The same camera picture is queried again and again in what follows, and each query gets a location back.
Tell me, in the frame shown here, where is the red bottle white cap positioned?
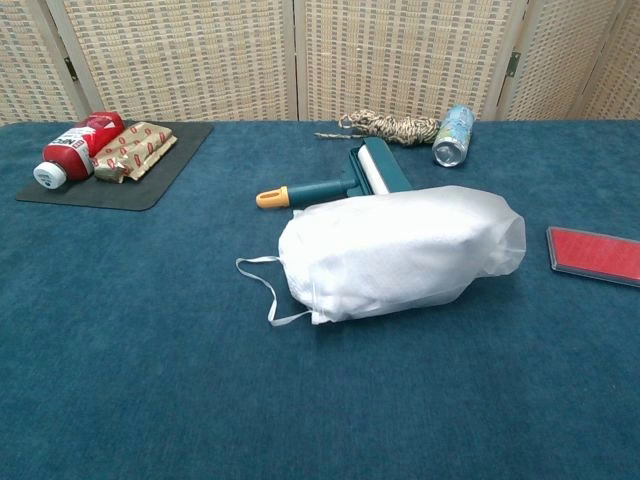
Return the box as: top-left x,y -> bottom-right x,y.
32,111 -> 125,191

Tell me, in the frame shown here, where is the black rubber mat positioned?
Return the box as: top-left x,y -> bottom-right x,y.
15,119 -> 215,212

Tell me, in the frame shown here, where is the gold snack package red print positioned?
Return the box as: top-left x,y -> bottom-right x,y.
92,121 -> 178,183

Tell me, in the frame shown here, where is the white nonwoven drawstring bag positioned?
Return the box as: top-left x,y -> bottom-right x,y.
235,183 -> 527,329

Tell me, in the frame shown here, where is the light blue printed drink can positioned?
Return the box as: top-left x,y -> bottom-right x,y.
432,103 -> 476,168

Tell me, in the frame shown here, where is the teal lint roller orange-tipped handle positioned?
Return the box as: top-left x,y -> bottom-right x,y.
255,138 -> 414,210

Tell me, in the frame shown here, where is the woven bamboo folding screen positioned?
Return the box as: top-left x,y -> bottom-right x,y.
0,0 -> 640,126

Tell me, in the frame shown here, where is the red flat case clear frame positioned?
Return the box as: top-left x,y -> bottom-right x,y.
545,225 -> 640,289

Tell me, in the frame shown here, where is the beige braided rope bundle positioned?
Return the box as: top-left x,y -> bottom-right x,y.
314,109 -> 441,149

